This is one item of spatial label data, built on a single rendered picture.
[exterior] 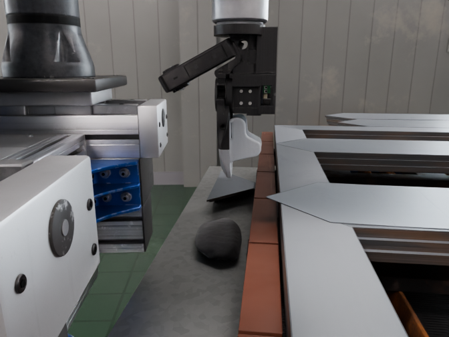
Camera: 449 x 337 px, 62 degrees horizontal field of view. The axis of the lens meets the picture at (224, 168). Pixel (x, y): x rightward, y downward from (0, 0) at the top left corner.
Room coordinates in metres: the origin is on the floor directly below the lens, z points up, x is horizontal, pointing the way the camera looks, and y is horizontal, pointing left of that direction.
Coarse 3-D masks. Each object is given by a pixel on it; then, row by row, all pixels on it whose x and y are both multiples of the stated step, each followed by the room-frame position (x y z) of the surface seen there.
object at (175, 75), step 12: (216, 48) 0.52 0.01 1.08; (228, 48) 0.52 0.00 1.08; (192, 60) 0.53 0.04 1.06; (204, 60) 0.52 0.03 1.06; (216, 60) 0.52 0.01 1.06; (168, 72) 0.53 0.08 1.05; (180, 72) 0.53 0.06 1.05; (192, 72) 0.53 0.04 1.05; (204, 72) 0.53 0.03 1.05; (168, 84) 0.53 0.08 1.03; (180, 84) 0.53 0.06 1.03
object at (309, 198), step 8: (312, 184) 0.63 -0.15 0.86; (288, 192) 0.59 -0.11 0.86; (296, 192) 0.59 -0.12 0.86; (304, 192) 0.59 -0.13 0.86; (312, 192) 0.59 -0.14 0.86; (320, 192) 0.59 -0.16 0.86; (288, 200) 0.55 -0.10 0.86; (296, 200) 0.55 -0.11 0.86; (304, 200) 0.55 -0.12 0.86; (312, 200) 0.55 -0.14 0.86; (320, 200) 0.55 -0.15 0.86; (296, 208) 0.52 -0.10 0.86; (304, 208) 0.52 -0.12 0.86; (312, 208) 0.52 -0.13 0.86; (320, 208) 0.52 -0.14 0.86; (320, 216) 0.49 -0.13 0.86; (328, 216) 0.49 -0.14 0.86
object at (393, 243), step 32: (320, 160) 0.89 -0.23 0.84; (352, 160) 0.88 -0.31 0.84; (384, 160) 0.87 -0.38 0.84; (416, 160) 0.86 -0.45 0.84; (448, 160) 0.86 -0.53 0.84; (352, 224) 0.46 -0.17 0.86; (384, 256) 0.43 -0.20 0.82; (416, 256) 0.43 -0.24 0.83; (448, 256) 0.43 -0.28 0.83; (288, 320) 0.28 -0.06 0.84
